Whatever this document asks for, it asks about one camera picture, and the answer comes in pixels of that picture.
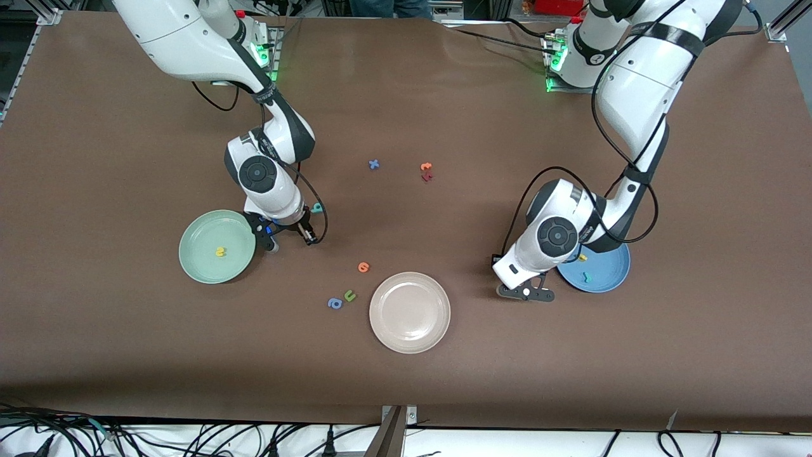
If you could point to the blue foam letter a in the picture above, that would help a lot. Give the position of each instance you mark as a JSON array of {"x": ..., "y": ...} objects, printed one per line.
[{"x": 331, "y": 303}]

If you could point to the green plate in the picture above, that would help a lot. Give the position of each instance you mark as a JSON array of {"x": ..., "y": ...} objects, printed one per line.
[{"x": 203, "y": 266}]

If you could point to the brown table cover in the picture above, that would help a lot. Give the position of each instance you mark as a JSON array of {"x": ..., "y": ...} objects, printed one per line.
[{"x": 444, "y": 393}]

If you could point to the red box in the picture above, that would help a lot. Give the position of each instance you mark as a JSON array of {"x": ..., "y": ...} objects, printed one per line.
[{"x": 558, "y": 6}]

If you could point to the person in blue jeans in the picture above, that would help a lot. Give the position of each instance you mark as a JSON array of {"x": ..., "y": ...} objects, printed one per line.
[{"x": 380, "y": 6}]

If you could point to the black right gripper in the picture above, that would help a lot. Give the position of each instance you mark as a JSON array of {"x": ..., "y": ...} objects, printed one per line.
[{"x": 295, "y": 226}]

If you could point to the blue plate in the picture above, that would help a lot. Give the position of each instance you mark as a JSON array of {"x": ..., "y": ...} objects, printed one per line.
[{"x": 609, "y": 276}]

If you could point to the aluminium frame rail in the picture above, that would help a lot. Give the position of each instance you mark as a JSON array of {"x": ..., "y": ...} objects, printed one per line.
[
  {"x": 783, "y": 22},
  {"x": 22, "y": 66}
]

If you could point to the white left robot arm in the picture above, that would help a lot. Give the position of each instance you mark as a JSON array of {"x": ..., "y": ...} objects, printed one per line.
[{"x": 571, "y": 209}]

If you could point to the metal table bracket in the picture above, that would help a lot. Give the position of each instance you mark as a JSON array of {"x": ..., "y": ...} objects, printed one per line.
[{"x": 393, "y": 438}]

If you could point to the beige plate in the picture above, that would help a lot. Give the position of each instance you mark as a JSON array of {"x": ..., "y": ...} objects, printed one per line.
[{"x": 409, "y": 314}]

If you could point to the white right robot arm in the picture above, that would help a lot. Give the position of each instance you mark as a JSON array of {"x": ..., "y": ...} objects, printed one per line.
[{"x": 279, "y": 197}]

